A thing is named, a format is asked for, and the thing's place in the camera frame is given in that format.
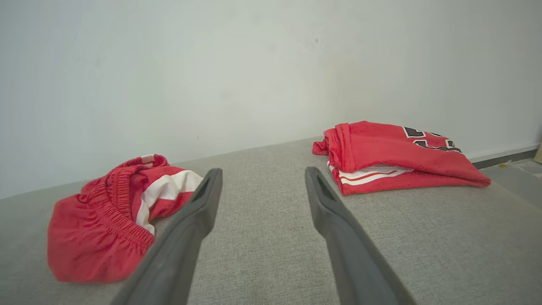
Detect red Bulls print shirt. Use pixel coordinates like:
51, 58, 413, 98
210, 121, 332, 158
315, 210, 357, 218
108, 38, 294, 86
312, 121, 492, 196

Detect grey wall baseboard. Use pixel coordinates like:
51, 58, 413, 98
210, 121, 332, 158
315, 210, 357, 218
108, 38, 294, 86
468, 143, 542, 170

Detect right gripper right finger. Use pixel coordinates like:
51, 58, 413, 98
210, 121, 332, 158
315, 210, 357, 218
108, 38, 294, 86
304, 166, 418, 305

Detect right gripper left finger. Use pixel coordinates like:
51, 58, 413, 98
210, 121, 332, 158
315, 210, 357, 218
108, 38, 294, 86
111, 168, 223, 305

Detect red white striped shorts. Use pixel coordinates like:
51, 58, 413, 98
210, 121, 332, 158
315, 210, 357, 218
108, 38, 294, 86
47, 154, 205, 283

